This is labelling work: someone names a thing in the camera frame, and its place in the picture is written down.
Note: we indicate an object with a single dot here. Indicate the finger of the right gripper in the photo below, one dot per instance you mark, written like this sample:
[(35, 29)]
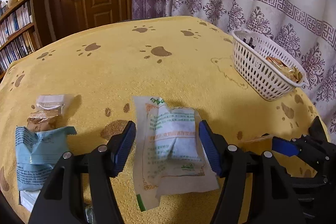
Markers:
[(284, 147)]

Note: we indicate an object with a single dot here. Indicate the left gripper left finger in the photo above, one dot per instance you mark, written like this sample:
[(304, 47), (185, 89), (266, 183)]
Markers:
[(61, 199)]

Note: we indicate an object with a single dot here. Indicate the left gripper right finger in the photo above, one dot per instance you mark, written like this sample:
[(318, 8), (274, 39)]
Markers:
[(272, 199)]

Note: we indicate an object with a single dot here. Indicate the light blue snack packet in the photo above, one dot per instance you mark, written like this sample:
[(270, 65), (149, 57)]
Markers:
[(37, 153)]

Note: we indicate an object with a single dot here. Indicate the white green snack packet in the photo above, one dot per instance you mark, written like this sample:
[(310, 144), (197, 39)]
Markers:
[(169, 157)]

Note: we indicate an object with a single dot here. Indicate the dark blue silver packet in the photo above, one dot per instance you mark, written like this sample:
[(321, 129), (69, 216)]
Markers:
[(27, 199)]

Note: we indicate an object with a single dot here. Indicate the orange snack packets in basket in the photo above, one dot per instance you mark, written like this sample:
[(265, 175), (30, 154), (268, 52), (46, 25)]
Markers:
[(291, 73)]

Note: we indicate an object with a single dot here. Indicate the white plastic basket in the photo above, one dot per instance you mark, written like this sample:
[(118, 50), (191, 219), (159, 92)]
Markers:
[(249, 56)]

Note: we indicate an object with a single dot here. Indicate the brown foil snack packet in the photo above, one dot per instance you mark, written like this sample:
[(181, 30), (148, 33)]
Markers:
[(42, 120)]

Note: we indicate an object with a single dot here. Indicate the small white snack packet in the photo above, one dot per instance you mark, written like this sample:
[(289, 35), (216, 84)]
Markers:
[(59, 102)]

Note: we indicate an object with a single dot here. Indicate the yellow paw print tablecloth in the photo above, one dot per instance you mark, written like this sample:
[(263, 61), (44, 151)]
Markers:
[(182, 59)]

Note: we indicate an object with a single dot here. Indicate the wooden bookshelf with books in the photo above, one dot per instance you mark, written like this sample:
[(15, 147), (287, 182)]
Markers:
[(24, 30)]

